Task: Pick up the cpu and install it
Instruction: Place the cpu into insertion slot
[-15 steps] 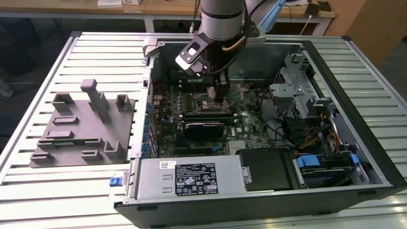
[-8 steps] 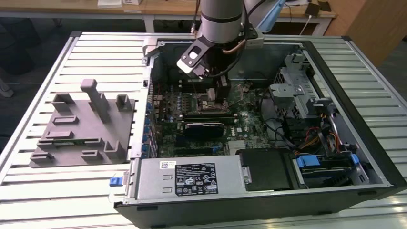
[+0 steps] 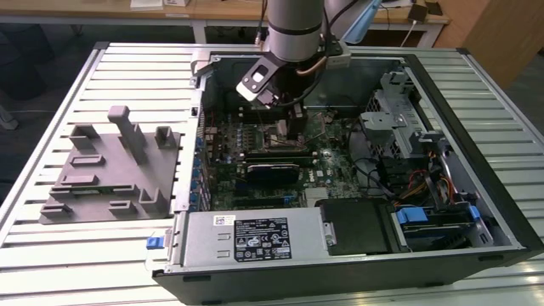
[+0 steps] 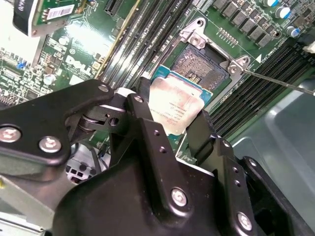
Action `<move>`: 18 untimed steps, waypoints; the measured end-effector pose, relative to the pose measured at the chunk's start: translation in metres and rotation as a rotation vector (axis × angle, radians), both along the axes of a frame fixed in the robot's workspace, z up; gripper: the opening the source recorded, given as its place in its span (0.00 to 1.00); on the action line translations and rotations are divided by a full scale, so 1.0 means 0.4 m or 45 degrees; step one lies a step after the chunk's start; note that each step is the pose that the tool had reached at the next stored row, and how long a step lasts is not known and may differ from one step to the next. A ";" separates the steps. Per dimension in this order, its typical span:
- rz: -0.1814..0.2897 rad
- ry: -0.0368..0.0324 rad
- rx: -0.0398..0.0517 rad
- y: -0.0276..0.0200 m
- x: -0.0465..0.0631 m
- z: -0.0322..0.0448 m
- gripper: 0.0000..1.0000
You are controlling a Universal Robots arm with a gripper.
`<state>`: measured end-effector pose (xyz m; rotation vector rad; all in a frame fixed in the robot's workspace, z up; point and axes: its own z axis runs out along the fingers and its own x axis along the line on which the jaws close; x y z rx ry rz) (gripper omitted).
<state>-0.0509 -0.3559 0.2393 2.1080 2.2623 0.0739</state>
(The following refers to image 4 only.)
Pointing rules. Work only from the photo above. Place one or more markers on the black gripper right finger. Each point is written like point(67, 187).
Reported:
point(229, 172)

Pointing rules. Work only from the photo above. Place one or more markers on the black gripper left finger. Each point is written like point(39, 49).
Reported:
point(44, 115)

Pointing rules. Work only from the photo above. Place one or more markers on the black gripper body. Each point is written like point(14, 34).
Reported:
point(123, 209)

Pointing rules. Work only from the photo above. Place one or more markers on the silver CPU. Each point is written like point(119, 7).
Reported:
point(177, 103)

